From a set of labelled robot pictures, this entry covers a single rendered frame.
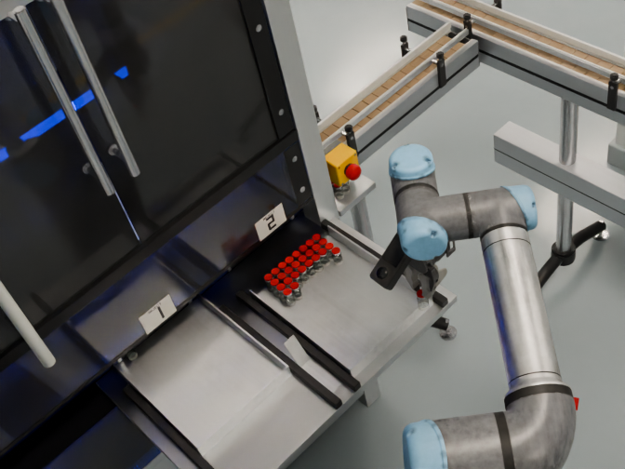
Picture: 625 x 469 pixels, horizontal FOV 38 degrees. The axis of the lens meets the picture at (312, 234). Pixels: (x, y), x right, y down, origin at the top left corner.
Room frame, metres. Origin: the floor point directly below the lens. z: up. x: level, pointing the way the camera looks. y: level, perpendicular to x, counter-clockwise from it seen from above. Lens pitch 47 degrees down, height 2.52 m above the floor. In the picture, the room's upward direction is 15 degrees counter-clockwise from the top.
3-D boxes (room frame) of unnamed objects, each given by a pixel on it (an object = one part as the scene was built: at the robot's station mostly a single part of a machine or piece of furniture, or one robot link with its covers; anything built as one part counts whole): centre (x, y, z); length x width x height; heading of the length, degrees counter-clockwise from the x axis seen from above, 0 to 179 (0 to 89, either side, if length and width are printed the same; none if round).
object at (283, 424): (1.23, 0.14, 0.87); 0.70 x 0.48 x 0.02; 122
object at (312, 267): (1.38, 0.04, 0.90); 0.18 x 0.02 x 0.05; 122
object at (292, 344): (1.12, 0.07, 0.91); 0.14 x 0.03 x 0.06; 33
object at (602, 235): (1.85, -0.80, 0.07); 0.50 x 0.08 x 0.14; 122
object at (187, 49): (1.43, 0.16, 1.51); 0.43 x 0.01 x 0.59; 122
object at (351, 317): (1.29, -0.02, 0.90); 0.34 x 0.26 x 0.04; 32
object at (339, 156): (1.62, -0.11, 1.00); 0.08 x 0.07 x 0.07; 32
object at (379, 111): (1.89, -0.27, 0.92); 0.69 x 0.15 x 0.16; 122
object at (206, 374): (1.20, 0.33, 0.90); 0.34 x 0.26 x 0.04; 32
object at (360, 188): (1.66, -0.10, 0.87); 0.14 x 0.13 x 0.02; 32
